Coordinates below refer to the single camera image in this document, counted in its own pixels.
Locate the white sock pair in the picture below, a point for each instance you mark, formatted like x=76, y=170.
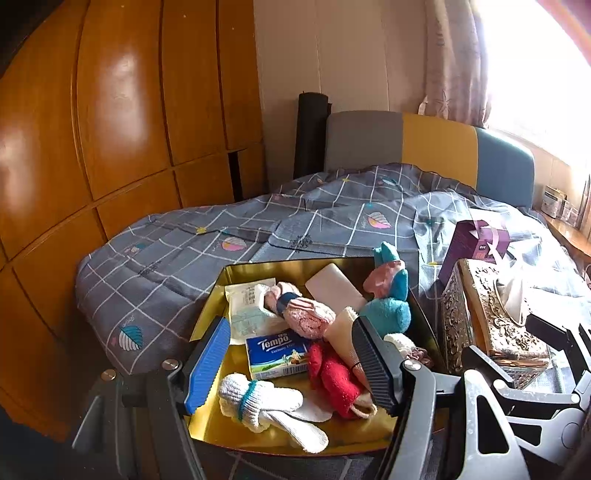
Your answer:
x=258, y=397

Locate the red cloth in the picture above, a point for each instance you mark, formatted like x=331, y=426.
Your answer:
x=332, y=378

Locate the grey checked bed blanket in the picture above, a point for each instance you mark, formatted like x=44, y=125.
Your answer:
x=184, y=258

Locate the white wet wipe packet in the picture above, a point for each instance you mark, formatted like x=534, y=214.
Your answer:
x=244, y=300

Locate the window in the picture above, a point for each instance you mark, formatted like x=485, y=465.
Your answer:
x=545, y=69

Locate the pink patterned curtain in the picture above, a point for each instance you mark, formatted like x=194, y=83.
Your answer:
x=586, y=203
x=455, y=60

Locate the blue pocket tissue packet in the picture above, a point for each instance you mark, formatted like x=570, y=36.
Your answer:
x=277, y=353

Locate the pink socks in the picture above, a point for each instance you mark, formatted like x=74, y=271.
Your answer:
x=309, y=318

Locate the wooden wardrobe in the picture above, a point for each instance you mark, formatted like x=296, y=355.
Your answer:
x=115, y=92

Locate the grey yellow blue headboard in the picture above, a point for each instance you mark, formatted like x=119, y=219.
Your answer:
x=438, y=138

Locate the white facial tissue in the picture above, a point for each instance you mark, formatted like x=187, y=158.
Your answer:
x=512, y=295

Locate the blue and pink plush toy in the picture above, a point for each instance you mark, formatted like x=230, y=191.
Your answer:
x=388, y=314

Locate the purple tissue box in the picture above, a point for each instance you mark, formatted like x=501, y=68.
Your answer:
x=466, y=244

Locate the gold metal tin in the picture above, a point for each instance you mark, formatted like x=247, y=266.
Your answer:
x=221, y=429

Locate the cream cloth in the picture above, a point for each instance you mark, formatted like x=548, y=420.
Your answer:
x=341, y=327

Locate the pink hair scrunchie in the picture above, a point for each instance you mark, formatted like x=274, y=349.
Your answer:
x=421, y=357

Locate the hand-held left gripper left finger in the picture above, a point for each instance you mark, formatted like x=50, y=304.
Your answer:
x=207, y=364

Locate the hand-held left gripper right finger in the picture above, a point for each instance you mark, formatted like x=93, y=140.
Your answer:
x=374, y=364

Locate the wooden desk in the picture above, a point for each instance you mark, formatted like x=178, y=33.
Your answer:
x=572, y=233

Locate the white rectangular soap bar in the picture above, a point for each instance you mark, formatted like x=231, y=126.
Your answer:
x=332, y=284

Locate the black rolled mat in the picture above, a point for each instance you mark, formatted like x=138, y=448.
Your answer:
x=311, y=134

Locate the white appliance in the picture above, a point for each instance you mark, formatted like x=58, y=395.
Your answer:
x=553, y=199

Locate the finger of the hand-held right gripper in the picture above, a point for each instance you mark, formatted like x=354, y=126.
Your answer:
x=549, y=332
x=485, y=362

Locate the ornate gold tissue box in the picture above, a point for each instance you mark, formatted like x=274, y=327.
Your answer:
x=466, y=314

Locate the white waffle cloth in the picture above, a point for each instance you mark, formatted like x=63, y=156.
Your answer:
x=401, y=344

